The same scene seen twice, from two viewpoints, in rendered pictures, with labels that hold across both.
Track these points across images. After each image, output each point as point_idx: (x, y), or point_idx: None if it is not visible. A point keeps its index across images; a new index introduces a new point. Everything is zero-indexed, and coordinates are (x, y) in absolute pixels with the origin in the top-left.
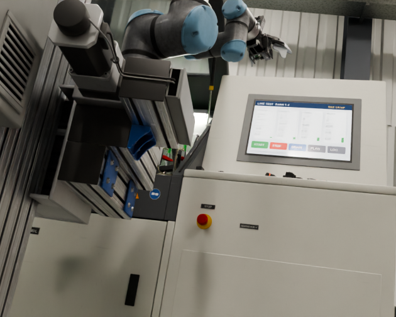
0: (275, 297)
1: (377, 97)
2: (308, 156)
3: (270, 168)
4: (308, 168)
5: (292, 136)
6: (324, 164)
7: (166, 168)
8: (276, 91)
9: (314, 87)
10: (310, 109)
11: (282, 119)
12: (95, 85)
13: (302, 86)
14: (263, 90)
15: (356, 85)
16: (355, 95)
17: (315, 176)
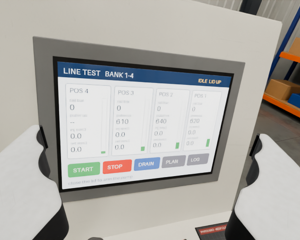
0: None
1: (264, 58)
2: (162, 176)
3: (107, 204)
4: (160, 190)
5: (140, 146)
6: (180, 182)
7: None
8: (103, 32)
9: (180, 28)
10: (170, 85)
11: (121, 112)
12: None
13: (159, 21)
14: (70, 27)
15: (245, 28)
16: (238, 54)
17: (168, 199)
